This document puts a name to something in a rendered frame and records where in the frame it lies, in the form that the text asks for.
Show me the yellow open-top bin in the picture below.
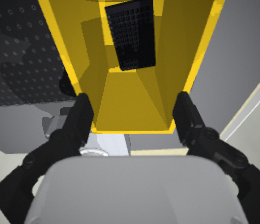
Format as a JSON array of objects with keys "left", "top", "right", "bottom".
[{"left": 38, "top": 0, "right": 225, "bottom": 134}]

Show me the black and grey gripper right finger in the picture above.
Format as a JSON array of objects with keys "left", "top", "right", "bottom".
[{"left": 172, "top": 91, "right": 260, "bottom": 224}]

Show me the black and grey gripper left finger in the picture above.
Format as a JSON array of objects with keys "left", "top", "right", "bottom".
[{"left": 0, "top": 93, "right": 94, "bottom": 224}]

